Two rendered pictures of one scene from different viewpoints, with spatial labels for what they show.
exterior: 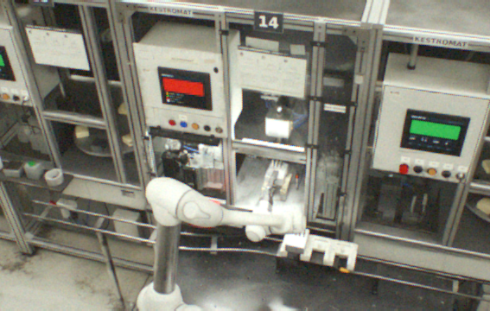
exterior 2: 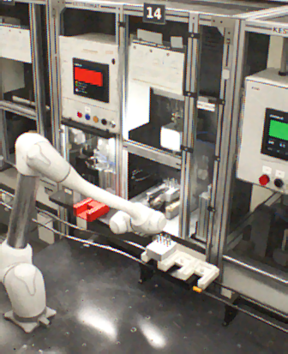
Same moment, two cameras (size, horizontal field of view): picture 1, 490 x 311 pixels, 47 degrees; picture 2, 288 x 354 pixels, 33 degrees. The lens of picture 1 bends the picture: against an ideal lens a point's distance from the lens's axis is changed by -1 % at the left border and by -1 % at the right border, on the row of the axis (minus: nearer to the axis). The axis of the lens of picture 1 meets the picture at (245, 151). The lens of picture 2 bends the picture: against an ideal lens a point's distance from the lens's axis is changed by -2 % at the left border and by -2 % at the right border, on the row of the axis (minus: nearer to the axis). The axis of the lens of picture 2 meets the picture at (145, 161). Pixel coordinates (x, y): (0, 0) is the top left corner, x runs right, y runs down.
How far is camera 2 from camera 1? 113 cm
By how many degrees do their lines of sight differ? 22
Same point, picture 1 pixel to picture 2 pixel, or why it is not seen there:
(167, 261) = (18, 212)
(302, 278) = (161, 294)
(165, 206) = (21, 151)
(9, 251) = not seen: outside the picture
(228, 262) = (102, 263)
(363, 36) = (229, 27)
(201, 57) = (104, 48)
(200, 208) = (41, 151)
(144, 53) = (65, 45)
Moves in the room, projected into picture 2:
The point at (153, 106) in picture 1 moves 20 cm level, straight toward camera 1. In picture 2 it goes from (68, 98) to (56, 109)
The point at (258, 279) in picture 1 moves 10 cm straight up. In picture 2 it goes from (119, 283) to (119, 267)
